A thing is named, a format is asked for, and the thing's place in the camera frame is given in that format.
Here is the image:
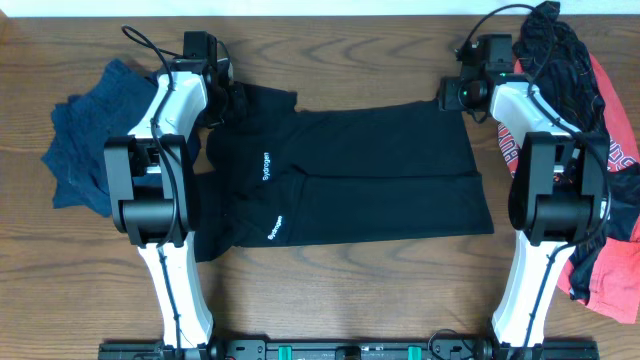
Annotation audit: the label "black polo shirt white logo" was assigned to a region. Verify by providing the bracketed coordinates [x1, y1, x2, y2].
[195, 84, 494, 262]

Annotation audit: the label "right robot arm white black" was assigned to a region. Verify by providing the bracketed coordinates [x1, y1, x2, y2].
[438, 73, 609, 351]

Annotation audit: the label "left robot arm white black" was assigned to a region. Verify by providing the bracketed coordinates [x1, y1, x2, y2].
[100, 58, 233, 359]

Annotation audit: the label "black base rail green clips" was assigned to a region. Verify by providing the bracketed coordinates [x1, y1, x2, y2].
[97, 334, 600, 360]

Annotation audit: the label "folded navy blue garment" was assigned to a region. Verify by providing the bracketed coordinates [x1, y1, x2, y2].
[41, 59, 158, 217]

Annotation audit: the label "red garment white lettering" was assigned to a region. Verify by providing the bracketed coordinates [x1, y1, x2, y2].
[497, 52, 640, 325]

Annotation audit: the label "black patterned orange line garment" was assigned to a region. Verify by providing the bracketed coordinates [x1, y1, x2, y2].
[513, 1, 639, 301]

